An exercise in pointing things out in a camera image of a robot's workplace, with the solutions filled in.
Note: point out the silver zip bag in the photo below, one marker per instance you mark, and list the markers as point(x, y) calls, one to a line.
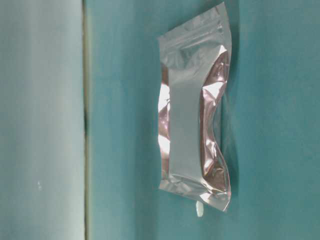
point(195, 61)

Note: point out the small white tape piece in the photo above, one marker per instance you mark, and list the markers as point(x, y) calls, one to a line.
point(199, 209)

